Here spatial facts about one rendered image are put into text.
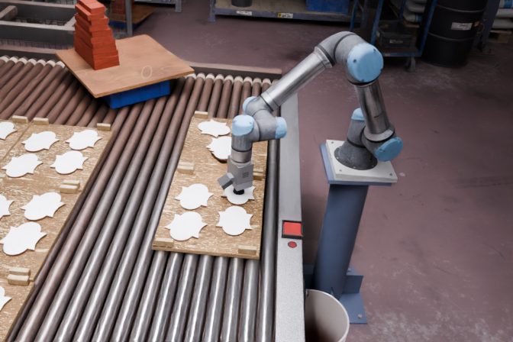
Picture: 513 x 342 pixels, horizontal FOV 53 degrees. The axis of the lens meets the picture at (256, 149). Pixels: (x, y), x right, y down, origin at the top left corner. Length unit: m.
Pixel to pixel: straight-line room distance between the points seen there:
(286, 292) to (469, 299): 1.65
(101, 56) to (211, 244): 1.18
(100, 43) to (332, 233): 1.38
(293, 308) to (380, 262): 1.56
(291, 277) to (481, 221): 2.16
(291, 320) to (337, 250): 0.98
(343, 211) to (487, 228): 1.47
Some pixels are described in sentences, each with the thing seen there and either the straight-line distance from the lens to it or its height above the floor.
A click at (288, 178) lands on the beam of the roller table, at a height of 0.92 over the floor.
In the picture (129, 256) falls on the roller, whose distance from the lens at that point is 1.71.
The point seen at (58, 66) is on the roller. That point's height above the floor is 0.92.
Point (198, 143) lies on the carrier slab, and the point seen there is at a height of 0.94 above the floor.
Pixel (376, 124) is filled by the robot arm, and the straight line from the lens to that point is 1.95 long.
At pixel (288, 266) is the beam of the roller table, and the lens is 1.69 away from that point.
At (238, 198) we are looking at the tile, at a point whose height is 0.95.
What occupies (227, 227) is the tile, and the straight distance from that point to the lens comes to 1.75.
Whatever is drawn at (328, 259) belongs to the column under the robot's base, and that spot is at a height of 0.33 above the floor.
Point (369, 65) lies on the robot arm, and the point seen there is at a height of 1.44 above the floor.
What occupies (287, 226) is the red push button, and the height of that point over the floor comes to 0.93.
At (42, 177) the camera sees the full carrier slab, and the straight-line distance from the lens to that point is 2.05.
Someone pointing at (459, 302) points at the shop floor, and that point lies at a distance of 3.06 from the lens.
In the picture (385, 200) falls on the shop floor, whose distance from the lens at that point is 3.53.
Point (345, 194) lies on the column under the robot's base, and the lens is 2.27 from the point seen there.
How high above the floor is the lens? 2.15
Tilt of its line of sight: 35 degrees down
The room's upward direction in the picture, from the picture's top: 5 degrees clockwise
